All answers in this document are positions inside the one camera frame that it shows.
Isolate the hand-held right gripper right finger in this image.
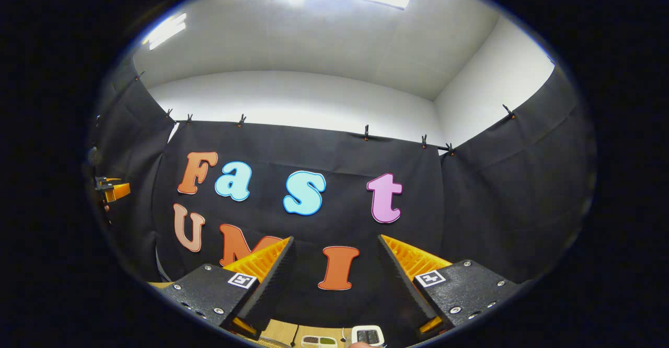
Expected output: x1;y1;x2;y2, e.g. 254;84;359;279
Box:
376;234;524;340

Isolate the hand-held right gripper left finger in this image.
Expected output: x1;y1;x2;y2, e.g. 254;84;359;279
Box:
156;236;295;340

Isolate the white toaster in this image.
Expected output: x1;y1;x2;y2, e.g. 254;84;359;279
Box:
351;325;386;347

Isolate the white tray of mixed beans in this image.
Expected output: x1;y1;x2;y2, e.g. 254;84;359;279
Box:
301;335;338;348

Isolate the row of black backdrop clips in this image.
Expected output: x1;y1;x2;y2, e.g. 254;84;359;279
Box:
135;71;515;156

